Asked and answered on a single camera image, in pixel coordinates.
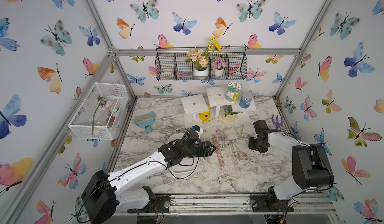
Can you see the clear triangle ruler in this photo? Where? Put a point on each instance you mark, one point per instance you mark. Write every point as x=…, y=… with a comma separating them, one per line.
x=239, y=130

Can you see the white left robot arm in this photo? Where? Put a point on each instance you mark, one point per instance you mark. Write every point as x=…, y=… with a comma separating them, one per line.
x=107, y=193

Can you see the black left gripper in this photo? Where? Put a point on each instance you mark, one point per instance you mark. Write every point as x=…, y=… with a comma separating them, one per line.
x=201, y=149

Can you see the pink isosceles triangle ruler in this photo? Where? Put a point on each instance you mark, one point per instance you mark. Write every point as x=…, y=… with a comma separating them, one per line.
x=241, y=155

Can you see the white mesh wall box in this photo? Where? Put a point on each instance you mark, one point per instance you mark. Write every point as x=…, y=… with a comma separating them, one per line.
x=99, y=114

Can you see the purple pink garden rake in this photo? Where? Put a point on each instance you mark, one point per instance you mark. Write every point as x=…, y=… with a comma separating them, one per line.
x=278, y=122

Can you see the white tiered display stand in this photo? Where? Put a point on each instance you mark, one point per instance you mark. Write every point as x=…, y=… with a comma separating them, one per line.
x=194, y=105

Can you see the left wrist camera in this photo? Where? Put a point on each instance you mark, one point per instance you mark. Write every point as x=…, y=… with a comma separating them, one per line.
x=197, y=129

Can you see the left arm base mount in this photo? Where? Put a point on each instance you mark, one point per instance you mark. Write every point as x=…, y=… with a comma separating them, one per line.
x=150, y=203

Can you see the black wire wall basket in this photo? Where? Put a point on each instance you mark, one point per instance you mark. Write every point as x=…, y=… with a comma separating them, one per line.
x=170, y=64

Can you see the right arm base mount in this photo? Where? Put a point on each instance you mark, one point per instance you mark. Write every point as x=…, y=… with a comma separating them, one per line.
x=267, y=202

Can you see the white pot beige flowers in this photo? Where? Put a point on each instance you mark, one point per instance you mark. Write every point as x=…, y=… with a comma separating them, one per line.
x=200, y=58

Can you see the artificial pink flower stem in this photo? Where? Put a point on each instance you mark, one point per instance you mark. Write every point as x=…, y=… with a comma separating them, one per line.
x=102, y=105

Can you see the white pot purple flowers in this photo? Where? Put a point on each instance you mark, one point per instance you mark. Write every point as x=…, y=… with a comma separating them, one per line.
x=219, y=63

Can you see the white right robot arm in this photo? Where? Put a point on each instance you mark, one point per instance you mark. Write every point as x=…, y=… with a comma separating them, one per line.
x=311, y=168

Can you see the teal dustpan brush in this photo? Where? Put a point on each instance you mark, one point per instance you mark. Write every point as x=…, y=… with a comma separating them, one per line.
x=146, y=121

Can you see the white storage box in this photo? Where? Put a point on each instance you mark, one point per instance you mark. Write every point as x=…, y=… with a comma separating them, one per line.
x=186, y=167

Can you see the blue lidded jar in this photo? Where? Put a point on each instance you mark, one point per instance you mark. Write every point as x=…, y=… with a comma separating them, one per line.
x=246, y=100

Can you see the sunflower seed jar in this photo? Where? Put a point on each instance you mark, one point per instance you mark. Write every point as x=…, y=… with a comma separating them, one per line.
x=233, y=91

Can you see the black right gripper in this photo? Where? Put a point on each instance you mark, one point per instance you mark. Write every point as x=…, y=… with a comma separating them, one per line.
x=250, y=145

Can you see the cream bubble plant pot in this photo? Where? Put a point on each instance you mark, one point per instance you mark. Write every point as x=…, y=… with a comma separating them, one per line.
x=230, y=116

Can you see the yellow can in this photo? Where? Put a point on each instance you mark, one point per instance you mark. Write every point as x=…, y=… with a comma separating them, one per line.
x=205, y=116

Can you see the clear stencil ruler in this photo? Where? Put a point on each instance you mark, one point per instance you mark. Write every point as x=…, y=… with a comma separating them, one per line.
x=232, y=152

